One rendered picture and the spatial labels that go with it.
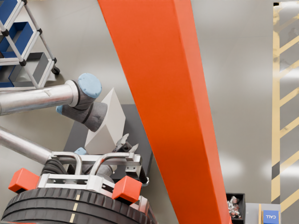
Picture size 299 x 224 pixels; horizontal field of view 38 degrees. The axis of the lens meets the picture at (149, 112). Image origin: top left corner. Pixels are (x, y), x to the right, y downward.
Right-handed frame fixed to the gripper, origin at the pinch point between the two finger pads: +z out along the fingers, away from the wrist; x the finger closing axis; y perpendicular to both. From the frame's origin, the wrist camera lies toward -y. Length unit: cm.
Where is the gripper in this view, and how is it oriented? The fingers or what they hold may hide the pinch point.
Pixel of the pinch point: (132, 139)
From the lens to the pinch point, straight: 248.0
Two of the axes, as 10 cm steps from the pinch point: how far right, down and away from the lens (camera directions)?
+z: 5.1, -5.4, 6.7
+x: 6.9, 7.2, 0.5
